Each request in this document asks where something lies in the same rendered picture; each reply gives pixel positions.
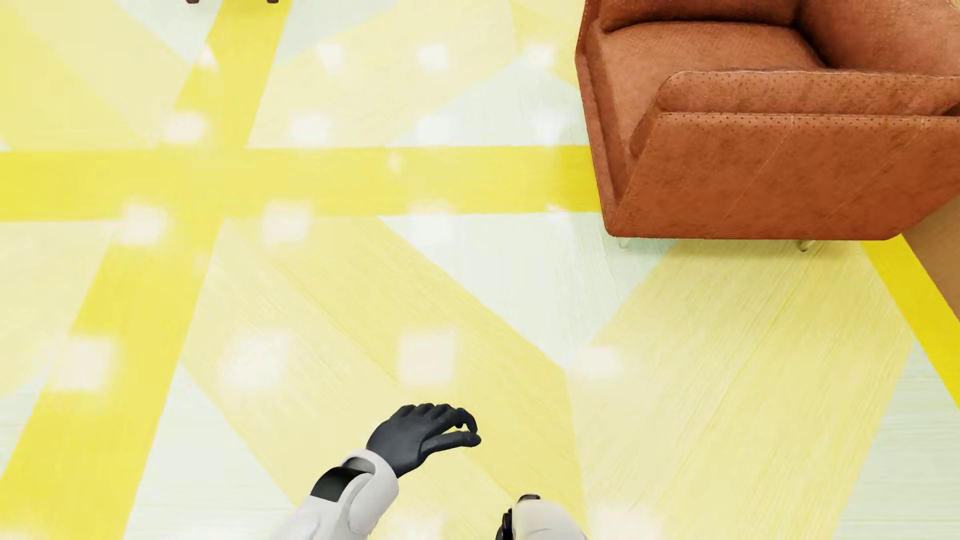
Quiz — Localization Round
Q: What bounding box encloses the brown leather armchair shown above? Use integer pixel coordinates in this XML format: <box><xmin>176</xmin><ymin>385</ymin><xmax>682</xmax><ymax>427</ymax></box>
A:
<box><xmin>574</xmin><ymin>0</ymin><xmax>960</xmax><ymax>252</ymax></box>

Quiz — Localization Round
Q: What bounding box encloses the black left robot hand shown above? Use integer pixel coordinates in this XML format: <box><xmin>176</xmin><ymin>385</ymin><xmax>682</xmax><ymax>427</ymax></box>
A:
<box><xmin>365</xmin><ymin>402</ymin><xmax>483</xmax><ymax>479</ymax></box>

